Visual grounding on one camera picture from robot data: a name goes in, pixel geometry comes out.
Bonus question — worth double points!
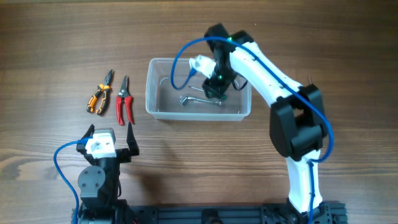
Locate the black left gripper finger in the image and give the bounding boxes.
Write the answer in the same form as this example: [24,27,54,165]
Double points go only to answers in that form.
[81,124,95,141]
[126,122,139,156]

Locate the silver socket wrench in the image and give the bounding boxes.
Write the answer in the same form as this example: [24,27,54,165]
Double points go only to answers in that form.
[179,95,222,106]

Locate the green handled screwdriver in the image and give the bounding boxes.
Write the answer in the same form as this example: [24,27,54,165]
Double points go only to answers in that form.
[188,85,228,100]

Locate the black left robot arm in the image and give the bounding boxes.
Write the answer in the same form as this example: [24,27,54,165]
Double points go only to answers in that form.
[71,123,139,224]

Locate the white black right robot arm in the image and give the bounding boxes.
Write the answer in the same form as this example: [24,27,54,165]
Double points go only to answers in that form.
[202,24,331,215]

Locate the clear plastic container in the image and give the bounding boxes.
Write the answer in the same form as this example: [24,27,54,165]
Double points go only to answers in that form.
[146,58,252,121]

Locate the orange black long-nose pliers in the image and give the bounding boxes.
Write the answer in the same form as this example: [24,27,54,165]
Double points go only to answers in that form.
[86,69,114,116]

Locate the blue left camera cable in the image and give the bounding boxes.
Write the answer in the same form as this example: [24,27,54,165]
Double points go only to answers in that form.
[52,139,91,224]

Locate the blue camera cable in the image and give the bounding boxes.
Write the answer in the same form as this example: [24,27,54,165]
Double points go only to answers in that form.
[170,36,335,224]
[52,139,91,224]

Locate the red handled shears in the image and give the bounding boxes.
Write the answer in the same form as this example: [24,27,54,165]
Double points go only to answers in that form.
[116,75,135,126]

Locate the blue right camera cable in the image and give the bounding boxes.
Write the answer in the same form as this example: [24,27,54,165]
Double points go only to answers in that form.
[170,36,335,224]

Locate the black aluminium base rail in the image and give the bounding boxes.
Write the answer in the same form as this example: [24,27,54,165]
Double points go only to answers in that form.
[78,202,348,224]

